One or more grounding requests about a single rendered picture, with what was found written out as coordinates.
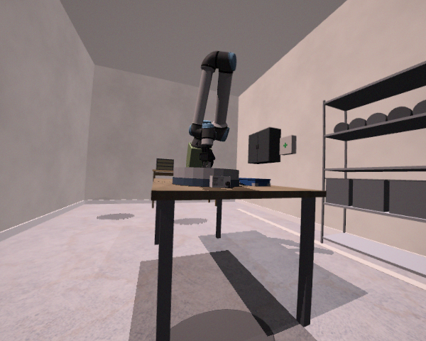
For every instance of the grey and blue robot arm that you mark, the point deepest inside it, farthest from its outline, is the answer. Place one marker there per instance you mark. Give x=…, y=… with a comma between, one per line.
x=205, y=134

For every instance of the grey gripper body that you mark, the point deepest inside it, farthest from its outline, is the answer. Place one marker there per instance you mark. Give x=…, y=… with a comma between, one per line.
x=206, y=156

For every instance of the blue crate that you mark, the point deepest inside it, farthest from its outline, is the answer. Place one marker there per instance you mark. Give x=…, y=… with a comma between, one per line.
x=254, y=181

